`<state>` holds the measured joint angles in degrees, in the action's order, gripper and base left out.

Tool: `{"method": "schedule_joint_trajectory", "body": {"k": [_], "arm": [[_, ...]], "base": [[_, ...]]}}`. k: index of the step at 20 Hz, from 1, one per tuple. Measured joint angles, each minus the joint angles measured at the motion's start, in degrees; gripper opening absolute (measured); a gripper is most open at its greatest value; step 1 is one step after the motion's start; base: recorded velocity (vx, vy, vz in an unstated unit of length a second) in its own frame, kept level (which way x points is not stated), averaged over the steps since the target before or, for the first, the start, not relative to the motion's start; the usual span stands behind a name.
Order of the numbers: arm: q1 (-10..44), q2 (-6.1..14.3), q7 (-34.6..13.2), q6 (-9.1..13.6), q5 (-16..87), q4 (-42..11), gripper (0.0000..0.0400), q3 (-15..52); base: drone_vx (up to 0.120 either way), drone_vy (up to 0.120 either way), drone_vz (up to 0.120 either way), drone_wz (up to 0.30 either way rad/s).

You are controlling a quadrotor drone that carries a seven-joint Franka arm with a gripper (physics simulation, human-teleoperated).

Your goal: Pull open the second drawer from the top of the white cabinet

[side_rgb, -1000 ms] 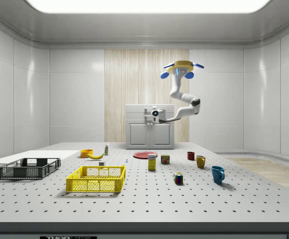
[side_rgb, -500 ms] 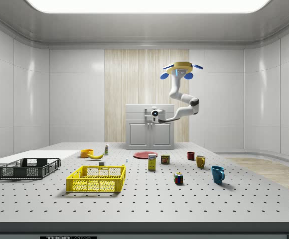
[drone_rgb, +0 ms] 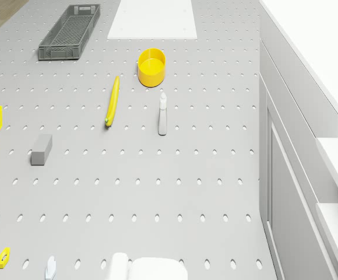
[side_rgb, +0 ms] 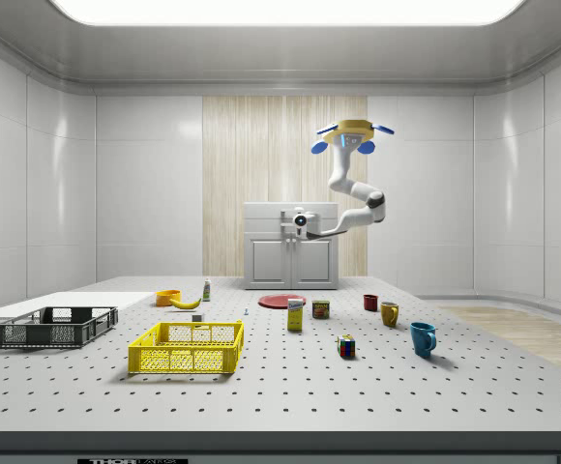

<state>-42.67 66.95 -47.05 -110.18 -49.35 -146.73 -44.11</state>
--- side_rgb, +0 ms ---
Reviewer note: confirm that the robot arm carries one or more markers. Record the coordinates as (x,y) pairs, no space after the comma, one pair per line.
(358,188)

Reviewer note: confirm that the white cabinet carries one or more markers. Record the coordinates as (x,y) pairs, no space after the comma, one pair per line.
(271,261)

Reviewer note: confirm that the red plate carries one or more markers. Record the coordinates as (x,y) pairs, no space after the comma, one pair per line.
(275,302)

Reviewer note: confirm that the yellow white box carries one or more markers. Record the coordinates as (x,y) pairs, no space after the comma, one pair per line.
(295,316)

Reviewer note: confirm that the flat-sided can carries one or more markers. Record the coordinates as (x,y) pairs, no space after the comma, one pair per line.
(320,310)

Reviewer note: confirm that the small white bottle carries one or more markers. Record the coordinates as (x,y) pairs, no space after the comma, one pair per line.
(206,292)

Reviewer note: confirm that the red mug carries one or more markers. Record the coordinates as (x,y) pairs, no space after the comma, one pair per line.
(370,303)

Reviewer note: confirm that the banana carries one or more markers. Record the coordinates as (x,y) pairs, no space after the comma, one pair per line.
(186,305)

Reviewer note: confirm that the grey cube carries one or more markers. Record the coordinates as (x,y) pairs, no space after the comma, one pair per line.
(197,318)

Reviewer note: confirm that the drone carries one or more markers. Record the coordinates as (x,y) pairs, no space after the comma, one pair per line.
(355,126)

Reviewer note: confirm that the puzzle cube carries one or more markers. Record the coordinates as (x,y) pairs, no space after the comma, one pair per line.
(346,346)

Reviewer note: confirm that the yellow bowl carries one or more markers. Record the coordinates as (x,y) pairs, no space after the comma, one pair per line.
(164,298)

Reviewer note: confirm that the yellow mug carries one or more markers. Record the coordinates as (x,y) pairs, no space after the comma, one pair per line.
(388,314)

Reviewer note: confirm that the yellow basket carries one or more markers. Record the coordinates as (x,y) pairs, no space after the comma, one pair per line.
(179,360)

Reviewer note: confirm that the blue mug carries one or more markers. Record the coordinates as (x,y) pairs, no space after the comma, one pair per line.
(421,338)

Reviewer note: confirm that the white board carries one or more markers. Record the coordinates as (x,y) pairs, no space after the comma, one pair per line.
(67,300)

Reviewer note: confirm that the dark grey basket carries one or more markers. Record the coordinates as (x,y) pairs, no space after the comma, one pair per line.
(34,334)

